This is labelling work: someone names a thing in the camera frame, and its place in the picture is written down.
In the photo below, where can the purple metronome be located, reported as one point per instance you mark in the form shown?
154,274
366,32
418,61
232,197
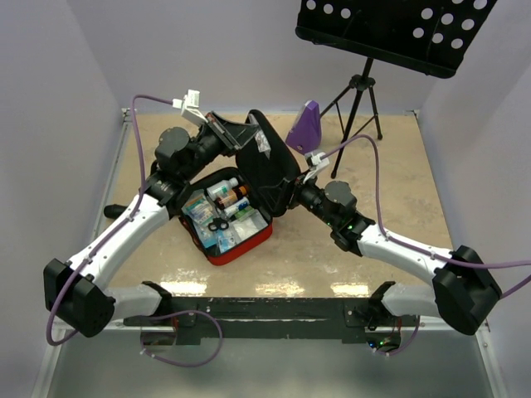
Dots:
305,133

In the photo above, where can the blue wipe sachets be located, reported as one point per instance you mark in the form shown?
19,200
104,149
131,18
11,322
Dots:
225,241

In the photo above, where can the beige bandage pack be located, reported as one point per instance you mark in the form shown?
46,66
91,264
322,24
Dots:
199,208

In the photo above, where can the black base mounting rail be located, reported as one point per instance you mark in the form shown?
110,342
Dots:
341,319

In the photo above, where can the red black medicine kit case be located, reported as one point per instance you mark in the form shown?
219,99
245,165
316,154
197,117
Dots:
269,169

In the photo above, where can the black handled scissors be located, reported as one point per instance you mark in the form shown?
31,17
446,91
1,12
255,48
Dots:
218,224

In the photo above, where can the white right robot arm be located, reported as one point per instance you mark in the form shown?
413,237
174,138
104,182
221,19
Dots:
458,288

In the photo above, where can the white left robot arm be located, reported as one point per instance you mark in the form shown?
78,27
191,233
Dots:
77,291

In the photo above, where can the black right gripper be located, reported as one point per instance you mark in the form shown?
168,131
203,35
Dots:
299,190

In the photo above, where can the black microphone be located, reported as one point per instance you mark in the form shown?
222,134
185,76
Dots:
114,211

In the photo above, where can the white gauze packet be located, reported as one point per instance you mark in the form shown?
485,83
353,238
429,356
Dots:
249,227

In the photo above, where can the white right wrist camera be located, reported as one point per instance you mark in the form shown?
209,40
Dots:
317,162

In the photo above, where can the small orange brown bottle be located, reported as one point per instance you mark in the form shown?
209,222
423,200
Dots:
231,197

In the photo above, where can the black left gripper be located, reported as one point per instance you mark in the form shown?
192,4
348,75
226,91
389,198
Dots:
235,134

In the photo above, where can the black music stand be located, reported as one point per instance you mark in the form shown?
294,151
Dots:
430,37

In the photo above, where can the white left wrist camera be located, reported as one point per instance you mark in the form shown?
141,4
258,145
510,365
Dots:
189,107

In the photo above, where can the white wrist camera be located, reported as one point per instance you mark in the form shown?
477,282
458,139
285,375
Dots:
189,107
317,162

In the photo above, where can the green small box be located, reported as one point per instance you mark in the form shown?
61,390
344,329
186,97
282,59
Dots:
244,213

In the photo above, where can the white green medicine bottle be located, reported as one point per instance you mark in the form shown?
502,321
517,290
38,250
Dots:
221,188

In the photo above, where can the small white blue tube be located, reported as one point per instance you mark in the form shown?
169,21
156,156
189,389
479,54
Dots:
236,207

